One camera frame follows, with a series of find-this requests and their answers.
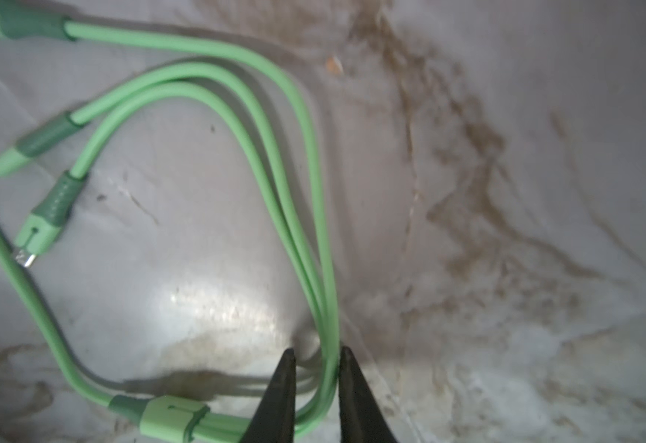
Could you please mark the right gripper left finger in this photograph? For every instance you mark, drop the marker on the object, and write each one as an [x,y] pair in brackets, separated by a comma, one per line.
[274,418]

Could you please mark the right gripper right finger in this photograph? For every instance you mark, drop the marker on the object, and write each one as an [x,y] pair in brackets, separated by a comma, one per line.
[360,416]

